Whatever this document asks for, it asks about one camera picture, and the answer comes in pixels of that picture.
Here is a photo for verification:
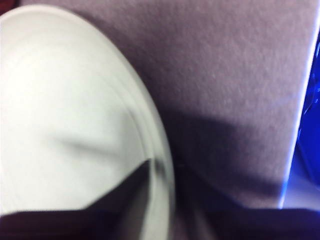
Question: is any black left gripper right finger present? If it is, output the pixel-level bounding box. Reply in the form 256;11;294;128
189;207;320;240

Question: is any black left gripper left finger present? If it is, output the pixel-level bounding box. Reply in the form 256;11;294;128
0;159;153;240

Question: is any green round plate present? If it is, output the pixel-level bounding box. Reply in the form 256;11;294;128
0;4;176;240

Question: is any red apple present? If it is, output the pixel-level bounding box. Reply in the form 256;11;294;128
0;0;20;8

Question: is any blue plastic object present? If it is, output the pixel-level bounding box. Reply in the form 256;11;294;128
291;32;320;208

